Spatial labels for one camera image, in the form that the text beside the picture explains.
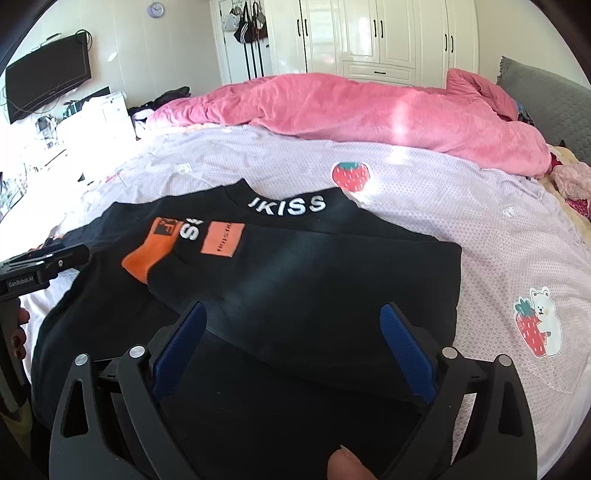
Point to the pink quilt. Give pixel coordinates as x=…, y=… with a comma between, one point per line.
x=351, y=110

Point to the white drawer cabinet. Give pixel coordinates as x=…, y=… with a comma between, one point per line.
x=101, y=115

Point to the round wall clock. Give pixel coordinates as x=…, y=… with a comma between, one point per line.
x=157, y=8

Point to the white door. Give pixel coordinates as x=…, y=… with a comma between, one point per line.
x=221, y=50

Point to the hanging black striped pants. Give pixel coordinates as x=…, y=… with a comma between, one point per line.
x=253, y=60

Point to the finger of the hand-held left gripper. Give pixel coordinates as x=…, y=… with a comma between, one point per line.
x=64, y=263

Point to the lavender strawberry print bedsheet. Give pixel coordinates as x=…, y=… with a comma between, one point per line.
x=461, y=221

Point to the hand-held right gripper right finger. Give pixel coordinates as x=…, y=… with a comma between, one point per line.
x=408, y=353

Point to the black shirt with orange patches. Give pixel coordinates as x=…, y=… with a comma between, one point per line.
x=300, y=286

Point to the hanging clothes and bags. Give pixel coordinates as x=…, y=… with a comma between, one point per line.
x=249, y=23

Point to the pink fluffy cloth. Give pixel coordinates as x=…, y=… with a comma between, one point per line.
x=575, y=180

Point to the black flat television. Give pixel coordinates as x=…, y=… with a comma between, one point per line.
x=46, y=74

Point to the person's left hand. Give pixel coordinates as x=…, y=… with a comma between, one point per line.
x=21, y=334

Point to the white wardrobe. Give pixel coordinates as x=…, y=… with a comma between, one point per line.
x=369, y=37

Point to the pile of dark clothes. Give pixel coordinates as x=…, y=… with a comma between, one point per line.
x=168, y=98

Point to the person's right hand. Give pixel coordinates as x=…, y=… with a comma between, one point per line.
x=347, y=467

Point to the grey padded headboard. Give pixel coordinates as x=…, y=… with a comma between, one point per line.
x=545, y=97

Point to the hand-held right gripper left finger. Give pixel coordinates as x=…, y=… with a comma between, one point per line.
x=181, y=344

